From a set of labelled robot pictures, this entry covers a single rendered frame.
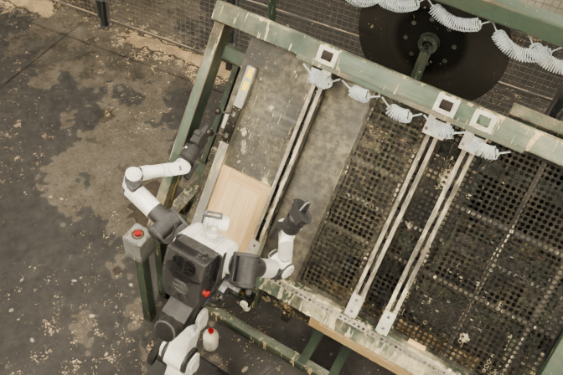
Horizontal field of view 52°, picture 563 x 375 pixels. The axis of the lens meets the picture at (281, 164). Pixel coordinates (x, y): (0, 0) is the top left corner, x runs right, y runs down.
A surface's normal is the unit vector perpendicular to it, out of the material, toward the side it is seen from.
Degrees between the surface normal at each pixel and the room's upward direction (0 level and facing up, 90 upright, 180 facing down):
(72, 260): 0
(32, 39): 0
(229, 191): 56
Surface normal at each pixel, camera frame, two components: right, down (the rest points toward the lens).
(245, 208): -0.36, 0.14
